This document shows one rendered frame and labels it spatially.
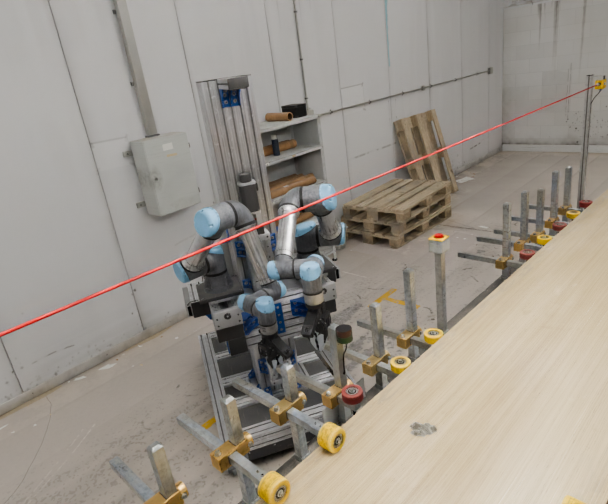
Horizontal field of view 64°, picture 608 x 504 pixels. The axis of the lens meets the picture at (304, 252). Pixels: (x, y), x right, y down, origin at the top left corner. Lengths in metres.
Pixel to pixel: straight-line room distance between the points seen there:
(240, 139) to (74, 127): 1.79
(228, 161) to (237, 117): 0.22
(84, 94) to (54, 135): 0.38
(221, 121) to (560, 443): 1.92
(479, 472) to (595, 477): 0.30
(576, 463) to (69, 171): 3.52
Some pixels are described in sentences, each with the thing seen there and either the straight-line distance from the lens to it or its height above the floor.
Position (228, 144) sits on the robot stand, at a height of 1.72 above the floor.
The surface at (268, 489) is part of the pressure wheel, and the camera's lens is 1.51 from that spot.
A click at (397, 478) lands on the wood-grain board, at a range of 1.59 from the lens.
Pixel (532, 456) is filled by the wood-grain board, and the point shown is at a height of 0.90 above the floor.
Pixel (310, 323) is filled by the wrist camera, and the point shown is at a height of 1.16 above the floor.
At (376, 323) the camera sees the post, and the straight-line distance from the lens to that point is 2.03.
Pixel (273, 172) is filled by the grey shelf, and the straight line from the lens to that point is 5.11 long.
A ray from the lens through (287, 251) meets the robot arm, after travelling 1.94.
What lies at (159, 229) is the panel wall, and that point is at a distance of 4.38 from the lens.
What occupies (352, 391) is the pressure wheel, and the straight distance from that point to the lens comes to 1.88.
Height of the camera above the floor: 2.06
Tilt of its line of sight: 21 degrees down
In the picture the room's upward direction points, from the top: 8 degrees counter-clockwise
